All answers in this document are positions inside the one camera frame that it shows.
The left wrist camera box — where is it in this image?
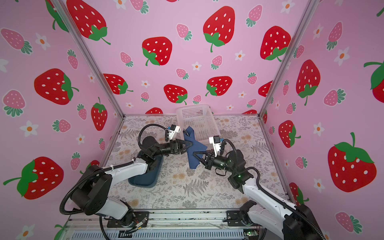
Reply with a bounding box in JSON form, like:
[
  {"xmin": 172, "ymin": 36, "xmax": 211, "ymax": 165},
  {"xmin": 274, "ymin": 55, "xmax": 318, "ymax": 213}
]
[{"xmin": 165, "ymin": 125, "xmax": 181, "ymax": 142}]

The aluminium corner post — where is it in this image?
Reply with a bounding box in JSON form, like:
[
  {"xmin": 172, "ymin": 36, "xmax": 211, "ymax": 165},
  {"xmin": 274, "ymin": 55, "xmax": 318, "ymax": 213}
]
[
  {"xmin": 53, "ymin": 0, "xmax": 125, "ymax": 119},
  {"xmin": 259, "ymin": 0, "xmax": 320, "ymax": 119}
]

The white perforated plastic basket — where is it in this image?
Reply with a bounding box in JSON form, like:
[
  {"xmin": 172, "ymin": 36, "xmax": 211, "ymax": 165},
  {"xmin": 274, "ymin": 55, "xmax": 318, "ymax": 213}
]
[{"xmin": 176, "ymin": 104, "xmax": 220, "ymax": 144}]

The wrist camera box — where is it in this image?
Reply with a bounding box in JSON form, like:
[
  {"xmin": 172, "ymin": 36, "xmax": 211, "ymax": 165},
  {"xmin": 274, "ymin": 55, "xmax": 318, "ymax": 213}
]
[
  {"xmin": 209, "ymin": 135, "xmax": 222, "ymax": 153},
  {"xmin": 165, "ymin": 125, "xmax": 181, "ymax": 142}
]

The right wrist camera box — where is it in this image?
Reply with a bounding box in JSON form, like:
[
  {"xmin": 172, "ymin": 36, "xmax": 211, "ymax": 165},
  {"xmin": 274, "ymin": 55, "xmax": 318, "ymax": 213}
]
[{"xmin": 209, "ymin": 135, "xmax": 222, "ymax": 153}]

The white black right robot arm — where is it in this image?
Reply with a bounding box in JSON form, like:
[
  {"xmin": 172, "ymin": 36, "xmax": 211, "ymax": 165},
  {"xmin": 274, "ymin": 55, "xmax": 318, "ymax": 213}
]
[{"xmin": 193, "ymin": 139, "xmax": 325, "ymax": 240}]

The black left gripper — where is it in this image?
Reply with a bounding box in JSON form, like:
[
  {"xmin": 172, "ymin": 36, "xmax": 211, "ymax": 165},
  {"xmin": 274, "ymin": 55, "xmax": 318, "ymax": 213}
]
[{"xmin": 151, "ymin": 142, "xmax": 193, "ymax": 160}]

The dark teal plastic tray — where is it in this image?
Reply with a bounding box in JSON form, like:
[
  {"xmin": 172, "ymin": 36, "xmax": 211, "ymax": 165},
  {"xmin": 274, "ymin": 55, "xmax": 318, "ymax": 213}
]
[{"xmin": 128, "ymin": 151, "xmax": 164, "ymax": 188}]

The aluminium corner post right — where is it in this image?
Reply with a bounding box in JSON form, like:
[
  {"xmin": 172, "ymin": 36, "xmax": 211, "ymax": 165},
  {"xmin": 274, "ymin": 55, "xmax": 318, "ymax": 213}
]
[{"xmin": 259, "ymin": 0, "xmax": 320, "ymax": 119}]

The aluminium corner post left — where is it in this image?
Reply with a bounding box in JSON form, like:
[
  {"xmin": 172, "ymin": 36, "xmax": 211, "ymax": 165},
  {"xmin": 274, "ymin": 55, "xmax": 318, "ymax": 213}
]
[{"xmin": 53, "ymin": 0, "xmax": 125, "ymax": 119}]

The dark blue paper napkin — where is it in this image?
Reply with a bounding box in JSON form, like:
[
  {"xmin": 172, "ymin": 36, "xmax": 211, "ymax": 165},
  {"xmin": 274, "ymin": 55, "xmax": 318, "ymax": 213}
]
[{"xmin": 183, "ymin": 127, "xmax": 207, "ymax": 170}]

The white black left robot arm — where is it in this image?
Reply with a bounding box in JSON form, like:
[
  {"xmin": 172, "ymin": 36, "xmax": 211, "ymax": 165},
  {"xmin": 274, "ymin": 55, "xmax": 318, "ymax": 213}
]
[{"xmin": 59, "ymin": 124, "xmax": 193, "ymax": 227}]

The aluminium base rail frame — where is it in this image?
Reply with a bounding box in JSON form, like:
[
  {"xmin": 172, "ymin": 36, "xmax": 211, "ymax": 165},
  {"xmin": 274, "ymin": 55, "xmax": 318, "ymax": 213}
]
[{"xmin": 57, "ymin": 209, "xmax": 284, "ymax": 240}]

